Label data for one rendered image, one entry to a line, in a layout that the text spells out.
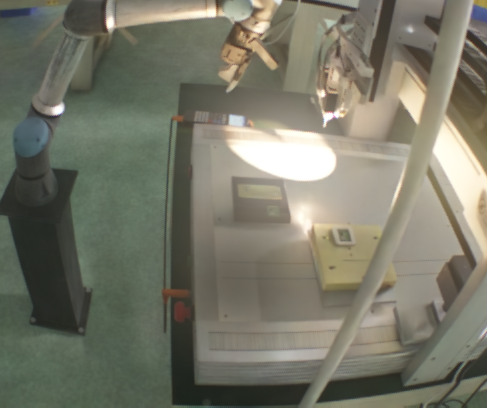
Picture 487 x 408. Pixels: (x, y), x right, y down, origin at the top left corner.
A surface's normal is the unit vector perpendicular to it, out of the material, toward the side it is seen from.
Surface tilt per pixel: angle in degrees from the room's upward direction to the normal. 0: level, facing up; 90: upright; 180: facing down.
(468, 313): 90
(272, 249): 0
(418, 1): 90
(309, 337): 0
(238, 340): 0
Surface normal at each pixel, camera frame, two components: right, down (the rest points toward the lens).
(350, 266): 0.12, -0.78
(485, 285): 0.06, 0.62
